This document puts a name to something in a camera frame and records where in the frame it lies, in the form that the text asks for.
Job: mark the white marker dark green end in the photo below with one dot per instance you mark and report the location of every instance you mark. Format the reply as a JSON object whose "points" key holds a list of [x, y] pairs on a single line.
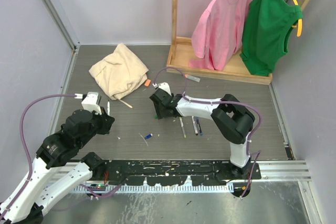
{"points": [[108, 108]]}

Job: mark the beige cloth bag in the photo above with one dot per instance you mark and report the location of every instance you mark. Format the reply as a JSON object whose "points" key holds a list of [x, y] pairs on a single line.
{"points": [[119, 73]]}

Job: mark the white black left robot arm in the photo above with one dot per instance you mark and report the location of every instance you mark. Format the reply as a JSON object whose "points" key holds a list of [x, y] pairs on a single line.
{"points": [[35, 196]]}

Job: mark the wooden clothes rack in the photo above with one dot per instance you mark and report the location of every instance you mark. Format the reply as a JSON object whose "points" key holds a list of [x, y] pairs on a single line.
{"points": [[181, 52]]}

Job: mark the blue transparent gel pen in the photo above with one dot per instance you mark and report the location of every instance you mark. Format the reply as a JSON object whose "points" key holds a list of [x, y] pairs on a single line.
{"points": [[199, 126]]}

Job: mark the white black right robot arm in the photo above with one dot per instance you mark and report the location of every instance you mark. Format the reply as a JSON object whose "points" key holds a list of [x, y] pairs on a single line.
{"points": [[232, 118]]}

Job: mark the orange highlighter cap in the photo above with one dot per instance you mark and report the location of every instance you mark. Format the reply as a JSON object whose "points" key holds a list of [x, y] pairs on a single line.
{"points": [[147, 83]]}

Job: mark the white marker lime end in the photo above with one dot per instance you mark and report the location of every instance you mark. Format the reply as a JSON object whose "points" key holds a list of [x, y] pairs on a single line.
{"points": [[182, 127]]}

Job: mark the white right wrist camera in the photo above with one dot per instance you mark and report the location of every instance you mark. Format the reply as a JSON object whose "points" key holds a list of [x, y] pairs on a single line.
{"points": [[164, 86]]}

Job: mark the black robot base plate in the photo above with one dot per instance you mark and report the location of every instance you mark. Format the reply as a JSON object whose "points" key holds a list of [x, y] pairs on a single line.
{"points": [[169, 173]]}

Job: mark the aluminium frame rail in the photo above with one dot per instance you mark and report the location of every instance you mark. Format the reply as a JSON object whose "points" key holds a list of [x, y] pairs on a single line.
{"points": [[62, 22]]}

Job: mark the green tank top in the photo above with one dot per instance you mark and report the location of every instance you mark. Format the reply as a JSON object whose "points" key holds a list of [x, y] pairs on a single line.
{"points": [[263, 60]]}

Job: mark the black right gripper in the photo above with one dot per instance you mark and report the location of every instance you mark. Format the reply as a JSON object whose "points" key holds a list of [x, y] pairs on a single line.
{"points": [[160, 113]]}

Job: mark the pink t-shirt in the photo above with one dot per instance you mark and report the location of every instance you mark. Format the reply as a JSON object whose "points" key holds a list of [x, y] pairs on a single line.
{"points": [[218, 33]]}

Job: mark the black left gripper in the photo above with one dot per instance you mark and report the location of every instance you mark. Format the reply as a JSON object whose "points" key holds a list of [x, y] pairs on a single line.
{"points": [[106, 120]]}

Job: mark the grey highlighter orange tip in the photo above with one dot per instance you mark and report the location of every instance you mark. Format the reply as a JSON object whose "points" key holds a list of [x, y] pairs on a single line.
{"points": [[193, 78]]}

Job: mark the white marker black end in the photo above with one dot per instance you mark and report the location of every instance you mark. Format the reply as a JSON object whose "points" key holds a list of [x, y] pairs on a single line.
{"points": [[194, 125]]}

